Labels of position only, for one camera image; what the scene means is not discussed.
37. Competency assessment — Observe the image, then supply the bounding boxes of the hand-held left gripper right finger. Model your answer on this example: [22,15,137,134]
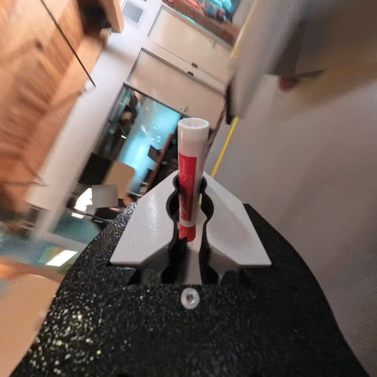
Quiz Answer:
[200,172,272,274]

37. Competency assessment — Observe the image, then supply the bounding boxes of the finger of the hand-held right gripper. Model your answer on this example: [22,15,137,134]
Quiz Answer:
[225,0,313,124]
[297,0,377,75]

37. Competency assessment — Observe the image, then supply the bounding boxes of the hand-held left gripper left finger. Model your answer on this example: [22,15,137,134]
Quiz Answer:
[110,172,181,270]

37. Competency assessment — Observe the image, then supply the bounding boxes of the red white marker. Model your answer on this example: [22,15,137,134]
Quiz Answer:
[177,117,210,242]

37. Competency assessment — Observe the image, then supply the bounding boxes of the person's right hand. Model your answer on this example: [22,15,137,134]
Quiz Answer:
[278,75,303,92]

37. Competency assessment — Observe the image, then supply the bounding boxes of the plain wooden board on stand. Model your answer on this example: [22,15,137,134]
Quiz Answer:
[107,162,136,201]

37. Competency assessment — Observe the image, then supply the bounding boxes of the white door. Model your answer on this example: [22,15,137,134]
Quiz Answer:
[128,48,229,118]
[148,4,234,78]

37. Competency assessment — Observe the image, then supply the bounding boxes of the black panel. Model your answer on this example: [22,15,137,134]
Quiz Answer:
[79,153,116,187]

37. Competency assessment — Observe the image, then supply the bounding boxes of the yellow tape strip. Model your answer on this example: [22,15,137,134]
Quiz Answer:
[210,117,239,179]

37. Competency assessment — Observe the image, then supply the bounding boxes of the wall vent grille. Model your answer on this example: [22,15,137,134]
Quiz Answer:
[122,1,147,26]

